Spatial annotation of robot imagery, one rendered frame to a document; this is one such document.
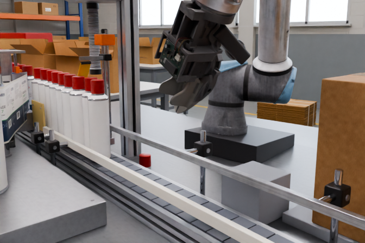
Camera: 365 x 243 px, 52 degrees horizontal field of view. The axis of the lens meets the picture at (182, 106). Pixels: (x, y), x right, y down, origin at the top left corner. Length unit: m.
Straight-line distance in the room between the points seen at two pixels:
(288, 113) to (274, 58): 3.82
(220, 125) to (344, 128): 0.56
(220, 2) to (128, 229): 0.45
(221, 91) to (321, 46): 5.26
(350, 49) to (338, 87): 5.57
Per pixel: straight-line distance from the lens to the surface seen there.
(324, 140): 0.70
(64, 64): 3.23
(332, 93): 0.68
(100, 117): 0.94
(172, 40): 0.58
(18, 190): 0.86
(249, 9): 6.83
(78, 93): 1.02
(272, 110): 4.98
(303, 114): 4.86
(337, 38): 6.30
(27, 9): 8.69
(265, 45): 1.10
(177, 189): 0.79
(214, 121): 1.17
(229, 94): 1.16
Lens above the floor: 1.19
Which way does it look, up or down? 11 degrees down
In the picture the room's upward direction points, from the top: straight up
